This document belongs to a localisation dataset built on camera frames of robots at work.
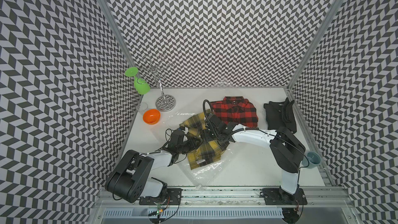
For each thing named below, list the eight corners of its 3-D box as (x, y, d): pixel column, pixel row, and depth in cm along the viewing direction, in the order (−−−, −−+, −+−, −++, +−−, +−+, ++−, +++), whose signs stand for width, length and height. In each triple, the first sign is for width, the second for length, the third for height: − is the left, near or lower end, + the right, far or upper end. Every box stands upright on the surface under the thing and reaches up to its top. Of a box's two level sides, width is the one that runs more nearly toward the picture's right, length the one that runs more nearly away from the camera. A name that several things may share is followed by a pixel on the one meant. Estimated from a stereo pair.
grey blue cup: (303, 168, 84) (311, 163, 78) (299, 156, 88) (306, 151, 82) (315, 168, 84) (324, 163, 78) (310, 156, 88) (318, 151, 82)
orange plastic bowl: (142, 121, 99) (139, 118, 96) (150, 111, 105) (148, 107, 101) (155, 126, 97) (153, 122, 94) (163, 115, 103) (161, 111, 99)
